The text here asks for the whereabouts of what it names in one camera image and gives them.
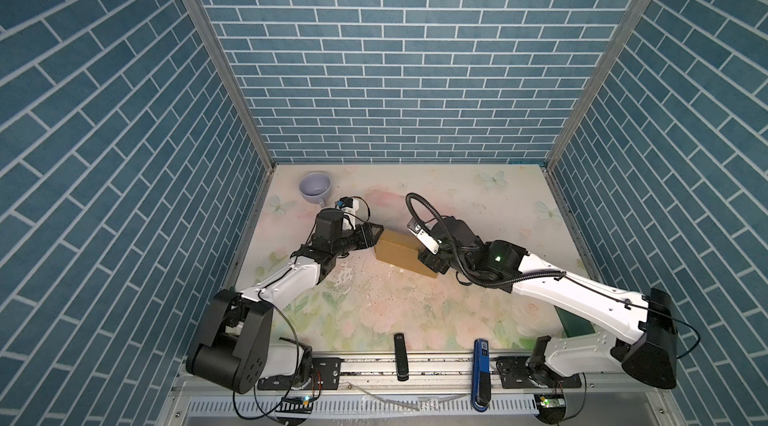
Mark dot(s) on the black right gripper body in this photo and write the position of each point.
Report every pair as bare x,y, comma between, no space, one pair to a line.
438,260

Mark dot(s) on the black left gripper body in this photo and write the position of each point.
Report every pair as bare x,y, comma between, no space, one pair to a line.
347,241

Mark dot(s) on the brown cardboard box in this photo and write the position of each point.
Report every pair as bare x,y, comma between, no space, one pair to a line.
402,251

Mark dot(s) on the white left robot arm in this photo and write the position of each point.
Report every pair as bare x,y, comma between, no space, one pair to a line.
232,345

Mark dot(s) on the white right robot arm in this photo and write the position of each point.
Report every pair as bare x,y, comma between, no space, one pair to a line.
637,333

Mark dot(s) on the lavender ceramic cup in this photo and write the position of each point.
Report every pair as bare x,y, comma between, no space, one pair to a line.
316,188

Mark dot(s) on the black marker pen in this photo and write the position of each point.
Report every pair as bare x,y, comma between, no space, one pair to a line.
401,358

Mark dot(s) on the green rectangular block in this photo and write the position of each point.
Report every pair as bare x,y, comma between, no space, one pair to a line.
573,325

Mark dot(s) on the left controller board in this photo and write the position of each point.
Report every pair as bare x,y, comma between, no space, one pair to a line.
295,405

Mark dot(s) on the controller board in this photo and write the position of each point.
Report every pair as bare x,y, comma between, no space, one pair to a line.
551,401
295,405

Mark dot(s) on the right controller board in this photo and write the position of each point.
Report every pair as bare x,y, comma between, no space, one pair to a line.
551,401

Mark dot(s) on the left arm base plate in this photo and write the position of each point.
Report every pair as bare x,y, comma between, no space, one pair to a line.
329,369

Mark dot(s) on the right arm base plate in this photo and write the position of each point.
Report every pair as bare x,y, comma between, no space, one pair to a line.
519,372

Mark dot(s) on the aluminium front rail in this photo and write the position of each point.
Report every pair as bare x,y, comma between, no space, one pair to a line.
436,393

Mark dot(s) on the aluminium left corner post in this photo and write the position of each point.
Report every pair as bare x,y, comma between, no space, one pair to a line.
210,41

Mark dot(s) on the aluminium corner post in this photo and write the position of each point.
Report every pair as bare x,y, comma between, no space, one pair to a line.
619,39
210,41

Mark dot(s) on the aluminium right corner post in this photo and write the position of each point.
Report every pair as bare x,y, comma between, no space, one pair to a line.
619,39

